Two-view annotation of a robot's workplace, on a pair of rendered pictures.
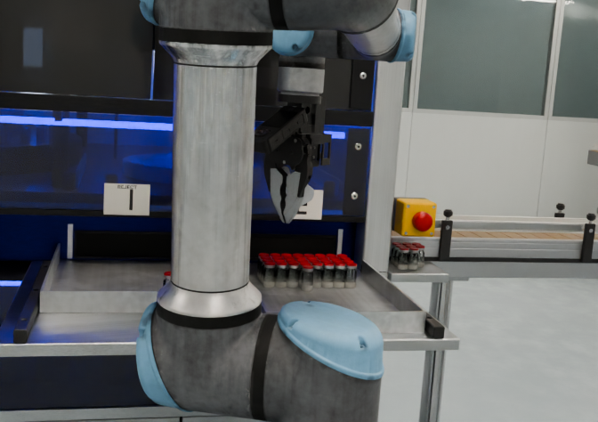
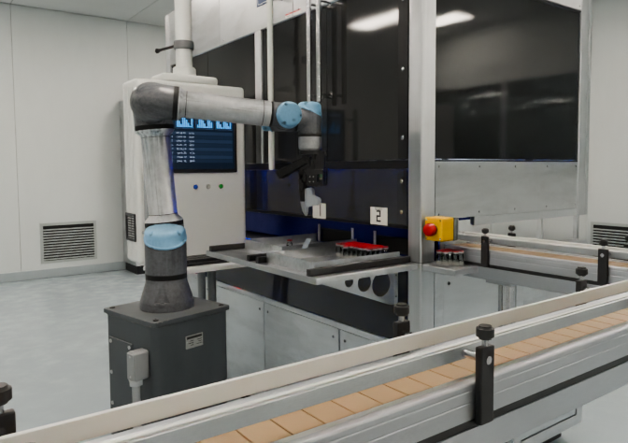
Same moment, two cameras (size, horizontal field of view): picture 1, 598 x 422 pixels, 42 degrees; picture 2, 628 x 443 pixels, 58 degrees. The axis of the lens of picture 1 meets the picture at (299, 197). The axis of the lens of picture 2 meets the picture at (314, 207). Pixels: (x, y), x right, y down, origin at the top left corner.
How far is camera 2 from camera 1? 178 cm
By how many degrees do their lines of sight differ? 66
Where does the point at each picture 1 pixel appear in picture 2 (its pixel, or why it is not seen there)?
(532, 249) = (553, 267)
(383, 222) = (416, 229)
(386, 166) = (415, 192)
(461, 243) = (497, 255)
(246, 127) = (150, 157)
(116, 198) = (316, 209)
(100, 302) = (257, 246)
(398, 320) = (305, 265)
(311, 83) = (302, 143)
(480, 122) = not seen: outside the picture
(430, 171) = not seen: outside the picture
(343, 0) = (139, 110)
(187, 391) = not seen: hidden behind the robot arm
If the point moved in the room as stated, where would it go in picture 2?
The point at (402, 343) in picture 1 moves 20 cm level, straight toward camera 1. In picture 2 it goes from (296, 275) to (226, 279)
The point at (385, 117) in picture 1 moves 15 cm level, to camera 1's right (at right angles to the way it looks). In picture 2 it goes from (413, 162) to (442, 162)
